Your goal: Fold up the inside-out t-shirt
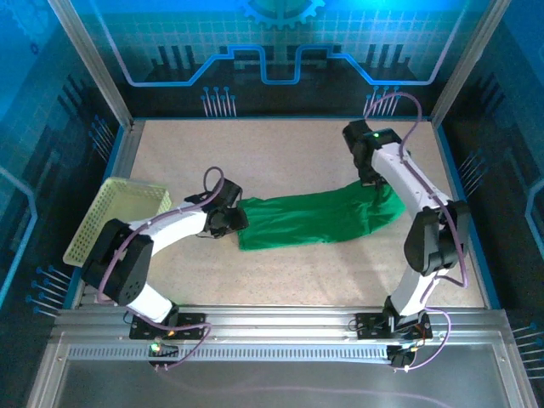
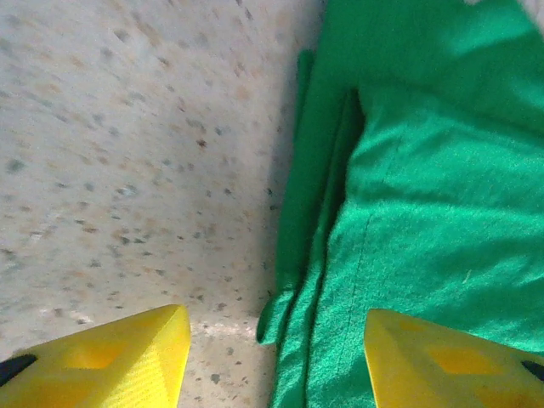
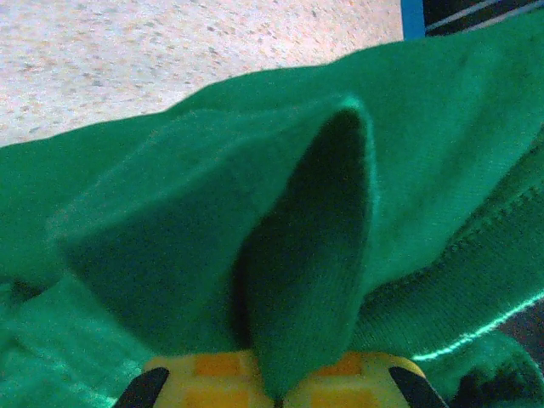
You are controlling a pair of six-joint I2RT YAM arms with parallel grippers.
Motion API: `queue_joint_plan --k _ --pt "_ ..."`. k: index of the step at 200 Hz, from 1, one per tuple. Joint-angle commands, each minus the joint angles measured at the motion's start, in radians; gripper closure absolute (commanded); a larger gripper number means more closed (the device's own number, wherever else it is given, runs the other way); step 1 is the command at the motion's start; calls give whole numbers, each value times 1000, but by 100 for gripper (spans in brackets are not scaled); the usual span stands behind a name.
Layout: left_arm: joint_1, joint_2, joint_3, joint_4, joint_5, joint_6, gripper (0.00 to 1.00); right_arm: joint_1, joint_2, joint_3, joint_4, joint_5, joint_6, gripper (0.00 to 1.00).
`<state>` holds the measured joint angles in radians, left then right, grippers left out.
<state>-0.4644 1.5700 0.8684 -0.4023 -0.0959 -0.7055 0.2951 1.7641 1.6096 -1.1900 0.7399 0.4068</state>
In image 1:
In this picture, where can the grey metal platform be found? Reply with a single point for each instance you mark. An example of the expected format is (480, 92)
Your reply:
(276, 382)

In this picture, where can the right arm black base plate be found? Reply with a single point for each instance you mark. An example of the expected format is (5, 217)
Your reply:
(367, 325)

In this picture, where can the pale yellow perforated basket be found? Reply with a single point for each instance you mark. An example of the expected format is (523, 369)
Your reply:
(115, 200)

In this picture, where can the green t-shirt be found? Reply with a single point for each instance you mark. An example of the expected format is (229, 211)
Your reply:
(306, 221)

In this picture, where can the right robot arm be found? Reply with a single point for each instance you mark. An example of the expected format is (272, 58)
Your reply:
(408, 178)

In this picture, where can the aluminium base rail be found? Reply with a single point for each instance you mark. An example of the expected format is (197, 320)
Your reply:
(276, 321)

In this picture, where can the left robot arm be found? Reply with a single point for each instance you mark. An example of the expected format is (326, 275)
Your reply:
(178, 221)

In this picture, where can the aluminium frame post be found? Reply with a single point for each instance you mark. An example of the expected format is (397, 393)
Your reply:
(93, 64)
(467, 64)

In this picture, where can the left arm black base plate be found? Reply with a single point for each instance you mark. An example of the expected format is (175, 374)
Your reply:
(193, 325)

